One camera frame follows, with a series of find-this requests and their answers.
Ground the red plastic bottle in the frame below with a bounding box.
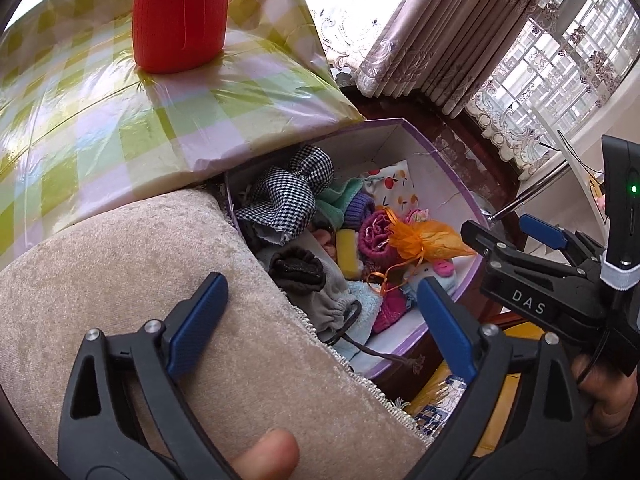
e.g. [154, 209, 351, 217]
[131, 0, 231, 74]

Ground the purple knitted sock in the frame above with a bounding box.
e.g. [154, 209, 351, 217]
[342, 195, 376, 233]

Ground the silver metal rod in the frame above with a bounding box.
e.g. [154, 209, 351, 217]
[487, 160, 571, 221]

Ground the grey herringbone drawstring pouch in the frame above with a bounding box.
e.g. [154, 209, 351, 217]
[300, 280, 416, 366]

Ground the light blue towel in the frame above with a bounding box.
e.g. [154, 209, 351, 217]
[332, 280, 383, 361]

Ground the white lace curtain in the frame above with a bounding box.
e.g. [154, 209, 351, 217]
[465, 0, 636, 181]

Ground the black white houndstooth cloth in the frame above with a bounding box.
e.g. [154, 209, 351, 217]
[235, 145, 335, 248]

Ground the mauve patterned curtain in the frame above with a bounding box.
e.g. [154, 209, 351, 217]
[350, 0, 576, 118]

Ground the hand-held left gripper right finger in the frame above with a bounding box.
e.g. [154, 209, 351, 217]
[417, 276, 588, 480]

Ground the yellow sponge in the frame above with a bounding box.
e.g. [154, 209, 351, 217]
[336, 230, 363, 281]

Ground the person's left hand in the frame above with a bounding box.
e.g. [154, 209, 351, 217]
[227, 430, 301, 480]

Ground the magenta knitted sock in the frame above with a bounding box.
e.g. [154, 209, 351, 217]
[370, 285, 408, 333]
[357, 209, 401, 268]

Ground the pink fleece cloth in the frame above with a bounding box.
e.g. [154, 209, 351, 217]
[310, 227, 341, 256]

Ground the beige velvet cushion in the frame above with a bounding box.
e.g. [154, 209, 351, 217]
[0, 189, 433, 480]

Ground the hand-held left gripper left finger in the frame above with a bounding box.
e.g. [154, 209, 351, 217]
[57, 271, 231, 480]

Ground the purple cardboard box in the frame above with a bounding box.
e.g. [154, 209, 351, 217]
[222, 117, 493, 381]

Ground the green checkered plastic tablecloth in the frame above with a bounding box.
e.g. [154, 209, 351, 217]
[0, 0, 366, 261]

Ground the orange organza bag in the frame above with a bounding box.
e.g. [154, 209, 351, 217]
[365, 210, 478, 301]

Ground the person's right hand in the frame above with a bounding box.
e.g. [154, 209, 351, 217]
[570, 350, 640, 446]

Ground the yellow packet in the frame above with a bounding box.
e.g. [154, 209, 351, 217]
[400, 320, 526, 441]

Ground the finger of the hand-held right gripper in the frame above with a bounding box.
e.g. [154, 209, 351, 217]
[519, 214, 608, 266]
[460, 220, 593, 281]

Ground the orange fruit print pouch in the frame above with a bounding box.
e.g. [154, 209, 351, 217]
[360, 160, 418, 211]

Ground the green towel cloth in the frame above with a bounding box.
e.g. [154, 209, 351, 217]
[315, 177, 363, 231]

